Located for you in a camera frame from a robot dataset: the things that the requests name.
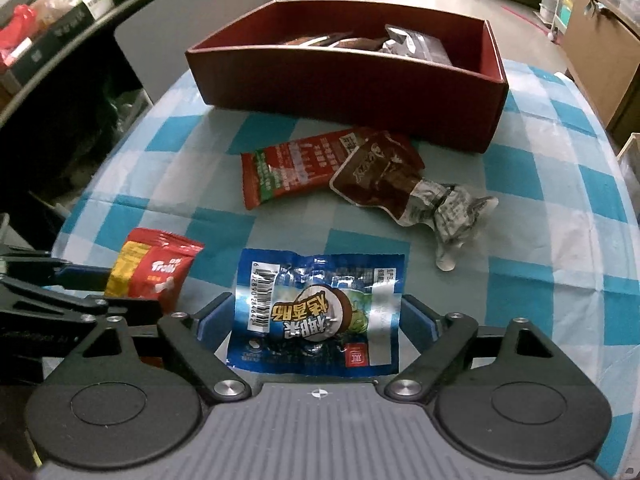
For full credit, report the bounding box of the red yellow gummy packet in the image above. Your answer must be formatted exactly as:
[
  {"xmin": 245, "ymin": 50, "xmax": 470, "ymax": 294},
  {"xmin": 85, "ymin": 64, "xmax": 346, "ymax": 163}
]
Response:
[{"xmin": 104, "ymin": 227, "xmax": 205, "ymax": 313}]

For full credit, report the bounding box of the light wooden cabinet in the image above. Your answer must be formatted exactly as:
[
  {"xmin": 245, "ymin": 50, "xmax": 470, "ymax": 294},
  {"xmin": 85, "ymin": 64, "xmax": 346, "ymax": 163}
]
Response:
[{"xmin": 562, "ymin": 0, "xmax": 640, "ymax": 131}]

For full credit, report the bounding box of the red plastic bag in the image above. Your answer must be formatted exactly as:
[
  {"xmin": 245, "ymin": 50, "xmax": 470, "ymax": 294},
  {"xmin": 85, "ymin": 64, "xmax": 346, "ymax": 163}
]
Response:
[{"xmin": 0, "ymin": 4, "xmax": 46, "ymax": 67}]

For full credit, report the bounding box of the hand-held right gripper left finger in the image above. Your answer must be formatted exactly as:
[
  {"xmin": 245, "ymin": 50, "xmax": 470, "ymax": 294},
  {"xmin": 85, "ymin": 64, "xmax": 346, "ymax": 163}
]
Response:
[{"xmin": 70, "ymin": 292, "xmax": 251, "ymax": 405}]

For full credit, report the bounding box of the red green snack packet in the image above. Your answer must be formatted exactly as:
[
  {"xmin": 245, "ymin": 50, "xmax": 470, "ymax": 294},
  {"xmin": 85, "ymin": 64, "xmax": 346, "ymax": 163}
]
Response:
[{"xmin": 241, "ymin": 130, "xmax": 371, "ymax": 211}]

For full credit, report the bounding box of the brown snack pouch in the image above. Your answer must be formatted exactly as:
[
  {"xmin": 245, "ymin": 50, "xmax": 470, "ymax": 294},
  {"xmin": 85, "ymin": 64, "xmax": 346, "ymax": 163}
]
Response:
[{"xmin": 330, "ymin": 131, "xmax": 426, "ymax": 221}]

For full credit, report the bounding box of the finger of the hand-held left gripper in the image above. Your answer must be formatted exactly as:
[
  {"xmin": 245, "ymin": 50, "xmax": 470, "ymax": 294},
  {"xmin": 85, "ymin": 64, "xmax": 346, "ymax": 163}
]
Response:
[
  {"xmin": 0, "ymin": 280, "xmax": 163, "ymax": 332},
  {"xmin": 0, "ymin": 256, "xmax": 111, "ymax": 289}
]

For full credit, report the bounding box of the brown snack packet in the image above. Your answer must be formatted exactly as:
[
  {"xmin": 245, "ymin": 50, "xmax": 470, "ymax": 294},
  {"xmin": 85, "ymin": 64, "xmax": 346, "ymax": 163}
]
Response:
[
  {"xmin": 332, "ymin": 36, "xmax": 388, "ymax": 52},
  {"xmin": 277, "ymin": 33, "xmax": 351, "ymax": 47}
]

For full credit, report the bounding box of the blue white checked tablecloth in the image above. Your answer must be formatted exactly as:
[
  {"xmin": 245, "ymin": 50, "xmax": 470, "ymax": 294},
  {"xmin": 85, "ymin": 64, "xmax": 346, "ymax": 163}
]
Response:
[{"xmin": 50, "ymin": 57, "xmax": 636, "ymax": 480}]

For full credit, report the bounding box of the white counter with dark top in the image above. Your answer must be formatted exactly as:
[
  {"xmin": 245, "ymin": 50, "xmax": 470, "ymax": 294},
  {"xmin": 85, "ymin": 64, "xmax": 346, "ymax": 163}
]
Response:
[{"xmin": 0, "ymin": 0, "xmax": 281, "ymax": 126}]

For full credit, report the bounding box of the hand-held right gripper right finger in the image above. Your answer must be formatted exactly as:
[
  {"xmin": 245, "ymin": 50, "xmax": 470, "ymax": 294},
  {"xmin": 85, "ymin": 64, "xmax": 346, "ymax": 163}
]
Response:
[{"xmin": 384, "ymin": 294, "xmax": 563, "ymax": 403}]

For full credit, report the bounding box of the white plastic drawer cart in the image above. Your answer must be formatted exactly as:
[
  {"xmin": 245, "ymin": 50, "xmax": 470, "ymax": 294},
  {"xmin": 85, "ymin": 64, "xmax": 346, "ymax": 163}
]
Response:
[{"xmin": 540, "ymin": 0, "xmax": 573, "ymax": 32}]

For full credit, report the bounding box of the plastic bag of food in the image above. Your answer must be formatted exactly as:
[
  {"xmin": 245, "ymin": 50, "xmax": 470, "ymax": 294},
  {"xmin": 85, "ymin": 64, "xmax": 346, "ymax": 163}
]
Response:
[{"xmin": 30, "ymin": 0, "xmax": 86, "ymax": 26}]

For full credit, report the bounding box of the long black box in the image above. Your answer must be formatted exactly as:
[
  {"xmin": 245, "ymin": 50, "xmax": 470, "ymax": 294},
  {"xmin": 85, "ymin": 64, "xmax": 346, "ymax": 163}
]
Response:
[{"xmin": 10, "ymin": 0, "xmax": 176, "ymax": 81}]

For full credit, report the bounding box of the silver dark snack packet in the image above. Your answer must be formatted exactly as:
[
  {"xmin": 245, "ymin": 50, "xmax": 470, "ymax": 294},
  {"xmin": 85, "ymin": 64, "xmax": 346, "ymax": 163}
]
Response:
[{"xmin": 382, "ymin": 24, "xmax": 453, "ymax": 67}]

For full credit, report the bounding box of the crumpled silver packet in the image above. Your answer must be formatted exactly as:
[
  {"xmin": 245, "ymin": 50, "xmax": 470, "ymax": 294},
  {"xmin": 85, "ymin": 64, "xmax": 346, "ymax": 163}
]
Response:
[{"xmin": 398, "ymin": 177, "xmax": 500, "ymax": 272}]

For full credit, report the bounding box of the blue snack packet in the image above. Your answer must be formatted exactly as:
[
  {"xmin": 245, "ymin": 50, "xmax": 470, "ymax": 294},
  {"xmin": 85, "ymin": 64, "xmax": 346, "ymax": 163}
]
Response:
[{"xmin": 226, "ymin": 247, "xmax": 407, "ymax": 377}]

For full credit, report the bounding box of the red cardboard box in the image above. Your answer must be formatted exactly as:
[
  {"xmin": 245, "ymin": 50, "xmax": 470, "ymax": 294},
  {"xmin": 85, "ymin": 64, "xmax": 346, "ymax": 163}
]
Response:
[{"xmin": 185, "ymin": 0, "xmax": 510, "ymax": 155}]

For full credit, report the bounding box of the pink stick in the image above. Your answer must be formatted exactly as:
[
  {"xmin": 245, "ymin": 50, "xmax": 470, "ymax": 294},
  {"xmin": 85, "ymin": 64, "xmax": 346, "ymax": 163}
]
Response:
[{"xmin": 500, "ymin": 6, "xmax": 551, "ymax": 31}]

